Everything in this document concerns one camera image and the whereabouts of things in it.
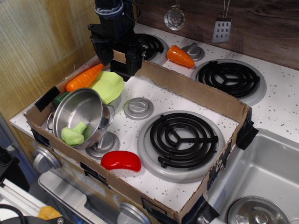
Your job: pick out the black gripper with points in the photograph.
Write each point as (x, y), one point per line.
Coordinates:
(115, 31)

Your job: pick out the green toy broccoli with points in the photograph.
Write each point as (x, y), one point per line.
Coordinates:
(74, 136)

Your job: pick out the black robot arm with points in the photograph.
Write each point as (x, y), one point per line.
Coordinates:
(120, 4)

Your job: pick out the back left black burner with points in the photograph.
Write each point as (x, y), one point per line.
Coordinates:
(154, 49)

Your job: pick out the black burner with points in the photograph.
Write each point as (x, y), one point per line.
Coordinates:
(233, 77)
(179, 146)
(154, 49)

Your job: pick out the light green plastic plate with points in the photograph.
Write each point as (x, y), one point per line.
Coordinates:
(108, 85)

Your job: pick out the long orange toy carrot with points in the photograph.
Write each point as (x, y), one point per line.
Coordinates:
(85, 79)

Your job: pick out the short orange toy carrot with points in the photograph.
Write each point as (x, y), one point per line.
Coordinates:
(177, 55)

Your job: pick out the silver knob inside fence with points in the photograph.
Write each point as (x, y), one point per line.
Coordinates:
(138, 108)

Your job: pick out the hanging silver strainer ladle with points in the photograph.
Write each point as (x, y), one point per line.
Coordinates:
(175, 17)

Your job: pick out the silver metal pot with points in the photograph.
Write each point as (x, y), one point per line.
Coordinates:
(83, 105)

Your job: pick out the silver knob back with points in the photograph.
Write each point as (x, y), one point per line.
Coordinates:
(194, 52)

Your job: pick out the dark green toy item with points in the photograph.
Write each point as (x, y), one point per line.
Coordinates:
(58, 99)

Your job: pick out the silver knob under pot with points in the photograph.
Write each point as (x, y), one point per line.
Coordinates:
(108, 143)

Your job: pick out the hanging silver slotted spatula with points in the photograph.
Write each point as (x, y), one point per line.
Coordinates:
(222, 25)

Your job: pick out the red toy sushi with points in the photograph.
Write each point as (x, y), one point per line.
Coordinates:
(122, 163)

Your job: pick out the front right black burner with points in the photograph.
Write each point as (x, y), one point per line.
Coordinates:
(179, 146)

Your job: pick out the back right black burner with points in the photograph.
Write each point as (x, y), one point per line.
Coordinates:
(233, 77)

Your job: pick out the left front oven knob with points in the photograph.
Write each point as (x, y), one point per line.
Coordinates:
(45, 161)

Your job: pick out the oven knob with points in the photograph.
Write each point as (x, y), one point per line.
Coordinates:
(129, 214)
(45, 161)

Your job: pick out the brown cardboard fence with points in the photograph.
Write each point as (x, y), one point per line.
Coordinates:
(163, 202)

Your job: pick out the right front oven knob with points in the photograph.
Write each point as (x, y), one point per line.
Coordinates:
(129, 214)

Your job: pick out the yellow cloth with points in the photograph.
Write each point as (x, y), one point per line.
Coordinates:
(48, 212)

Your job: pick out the silver toy sink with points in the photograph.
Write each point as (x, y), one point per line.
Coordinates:
(267, 168)

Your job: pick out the silver sink drain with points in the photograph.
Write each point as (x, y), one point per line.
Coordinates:
(255, 210)

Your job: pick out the silver oven door handle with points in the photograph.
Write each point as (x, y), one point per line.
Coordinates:
(71, 198)

